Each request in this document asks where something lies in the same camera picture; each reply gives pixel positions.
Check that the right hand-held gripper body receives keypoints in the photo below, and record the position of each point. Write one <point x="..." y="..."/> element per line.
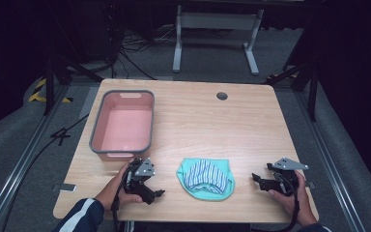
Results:
<point x="286" y="185"/>

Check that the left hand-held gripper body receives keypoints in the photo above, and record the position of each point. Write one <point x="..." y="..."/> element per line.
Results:
<point x="144" y="169"/>

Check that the pink basin with grey rim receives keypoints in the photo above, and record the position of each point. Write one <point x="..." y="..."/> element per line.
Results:
<point x="125" y="129"/>

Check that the teal striped cloth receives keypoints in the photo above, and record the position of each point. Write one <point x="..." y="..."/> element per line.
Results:
<point x="206" y="179"/>

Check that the person's right hand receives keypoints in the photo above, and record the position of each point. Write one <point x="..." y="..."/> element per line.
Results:
<point x="302" y="206"/>

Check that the person's left hand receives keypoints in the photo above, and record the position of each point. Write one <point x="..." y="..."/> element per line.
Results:
<point x="114" y="193"/>

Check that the grey tape strip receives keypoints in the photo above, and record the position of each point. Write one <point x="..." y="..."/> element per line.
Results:
<point x="65" y="187"/>

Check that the black tape cross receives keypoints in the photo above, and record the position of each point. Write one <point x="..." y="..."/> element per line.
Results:
<point x="60" y="135"/>

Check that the yellow black floor tape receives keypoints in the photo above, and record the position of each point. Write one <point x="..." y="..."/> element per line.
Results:
<point x="35" y="95"/>

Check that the metal floor rail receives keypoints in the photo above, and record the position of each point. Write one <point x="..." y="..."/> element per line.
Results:
<point x="331" y="161"/>
<point x="19" y="167"/>

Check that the white metal table frame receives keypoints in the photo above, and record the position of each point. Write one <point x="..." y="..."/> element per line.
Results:
<point x="217" y="21"/>

